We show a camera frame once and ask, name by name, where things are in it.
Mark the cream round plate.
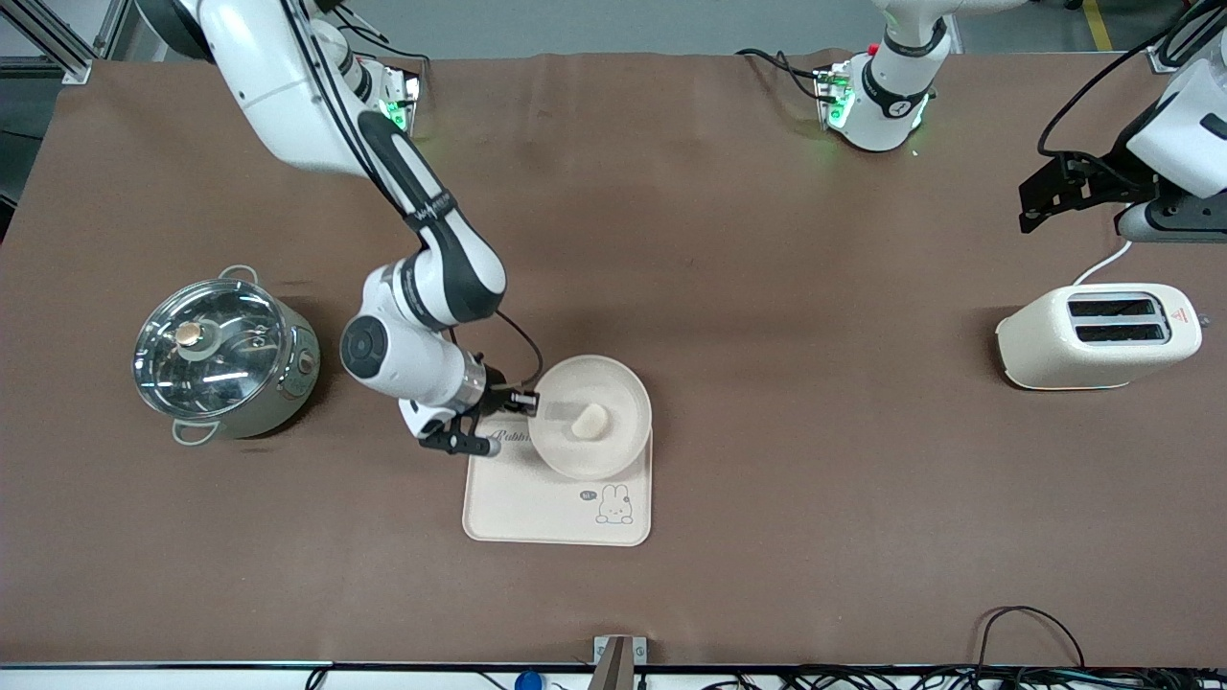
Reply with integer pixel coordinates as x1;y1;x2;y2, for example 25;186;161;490
530;355;654;482

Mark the cream rabbit print tray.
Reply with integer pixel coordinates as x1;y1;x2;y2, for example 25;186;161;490
462;410;654;547

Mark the pale green electric pot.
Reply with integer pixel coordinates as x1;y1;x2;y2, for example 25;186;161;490
131;265;322;447

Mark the cream two-slot toaster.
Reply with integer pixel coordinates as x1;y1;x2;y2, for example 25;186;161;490
995;283;1205;391

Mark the glass pot lid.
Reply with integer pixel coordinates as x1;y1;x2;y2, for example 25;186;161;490
131;278;289;420

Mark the brown table cover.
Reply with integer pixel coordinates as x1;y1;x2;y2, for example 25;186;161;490
0;48;1227;669

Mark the white toaster cable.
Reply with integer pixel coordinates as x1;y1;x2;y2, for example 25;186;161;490
1072;238;1135;287

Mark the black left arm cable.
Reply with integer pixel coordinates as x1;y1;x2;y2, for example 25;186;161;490
1038;0;1211;159

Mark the aluminium frame profile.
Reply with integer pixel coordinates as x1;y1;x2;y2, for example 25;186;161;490
1146;0;1227;75
0;0;131;83

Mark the grey metal camera bracket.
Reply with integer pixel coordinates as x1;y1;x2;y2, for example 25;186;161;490
592;635;648;690

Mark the black left base cable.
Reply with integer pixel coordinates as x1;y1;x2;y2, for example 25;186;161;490
735;47;827;103

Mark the black base cable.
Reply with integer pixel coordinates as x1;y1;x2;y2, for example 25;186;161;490
735;47;827;103
331;5;429;73

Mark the black right base cable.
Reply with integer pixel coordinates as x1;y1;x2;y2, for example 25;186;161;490
331;5;429;73

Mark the black looped cable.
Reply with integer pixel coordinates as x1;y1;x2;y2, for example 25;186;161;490
976;606;1086;672

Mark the black cable bundle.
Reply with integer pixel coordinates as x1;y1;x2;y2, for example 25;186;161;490
671;665;1227;690

